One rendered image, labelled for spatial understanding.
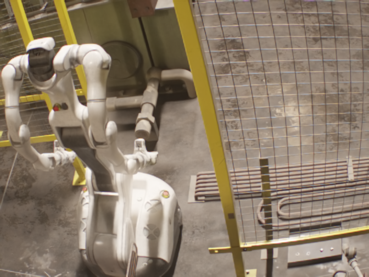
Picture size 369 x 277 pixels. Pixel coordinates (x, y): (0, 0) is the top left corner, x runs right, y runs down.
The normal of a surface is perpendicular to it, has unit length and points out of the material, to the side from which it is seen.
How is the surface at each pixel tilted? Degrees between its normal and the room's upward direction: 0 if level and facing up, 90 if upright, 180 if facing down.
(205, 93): 90
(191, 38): 90
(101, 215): 23
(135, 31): 90
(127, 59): 90
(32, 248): 0
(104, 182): 60
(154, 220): 38
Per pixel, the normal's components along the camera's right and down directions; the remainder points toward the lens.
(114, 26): -0.10, 0.71
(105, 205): -0.25, -0.37
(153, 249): -0.26, -0.11
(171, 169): -0.19, -0.70
